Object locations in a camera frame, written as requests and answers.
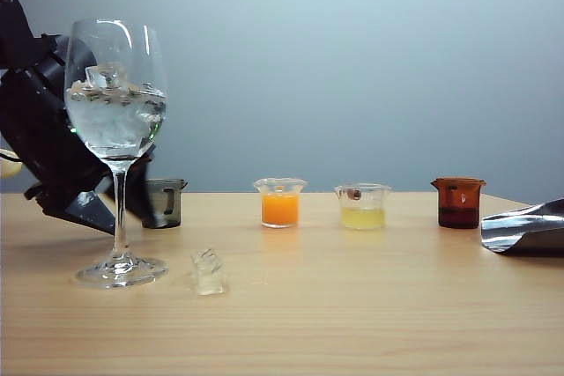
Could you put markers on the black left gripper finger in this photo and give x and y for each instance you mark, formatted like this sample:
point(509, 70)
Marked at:
point(143, 191)
point(83, 213)

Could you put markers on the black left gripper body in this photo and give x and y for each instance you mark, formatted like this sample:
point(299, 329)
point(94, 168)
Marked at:
point(39, 138)

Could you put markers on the smoky grey measuring cup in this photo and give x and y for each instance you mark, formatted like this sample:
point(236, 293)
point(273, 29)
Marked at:
point(169, 208)

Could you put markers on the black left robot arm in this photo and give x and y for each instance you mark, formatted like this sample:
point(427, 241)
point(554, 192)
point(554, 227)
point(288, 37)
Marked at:
point(15, 28)

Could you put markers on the measuring cup with orange juice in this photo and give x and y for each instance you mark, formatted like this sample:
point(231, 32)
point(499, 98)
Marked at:
point(280, 211)

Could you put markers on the measuring cup with yellow juice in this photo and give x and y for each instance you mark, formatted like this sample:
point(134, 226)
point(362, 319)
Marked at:
point(363, 217)

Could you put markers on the amber brown measuring cup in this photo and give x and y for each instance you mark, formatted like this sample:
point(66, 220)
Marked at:
point(458, 213)

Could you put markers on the clear stemmed wine glass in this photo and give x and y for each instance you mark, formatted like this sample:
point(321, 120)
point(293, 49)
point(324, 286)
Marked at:
point(118, 222)

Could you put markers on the yellow lemon slice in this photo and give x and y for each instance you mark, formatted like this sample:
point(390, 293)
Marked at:
point(8, 167)

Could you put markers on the large clear ice cube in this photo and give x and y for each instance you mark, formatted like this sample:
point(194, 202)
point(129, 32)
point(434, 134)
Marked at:
point(106, 75)

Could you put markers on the small clear ice cube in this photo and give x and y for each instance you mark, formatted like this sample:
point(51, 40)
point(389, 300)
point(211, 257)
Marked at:
point(154, 98)

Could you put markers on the melting clear ice chunk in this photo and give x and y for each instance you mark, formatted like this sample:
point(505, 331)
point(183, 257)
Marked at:
point(208, 274)

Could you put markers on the shiny metal ice scoop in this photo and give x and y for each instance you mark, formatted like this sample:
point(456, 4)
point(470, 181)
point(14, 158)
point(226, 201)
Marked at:
point(524, 233)

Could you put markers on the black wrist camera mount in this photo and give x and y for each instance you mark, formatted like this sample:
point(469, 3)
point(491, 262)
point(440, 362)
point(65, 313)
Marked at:
point(53, 59)

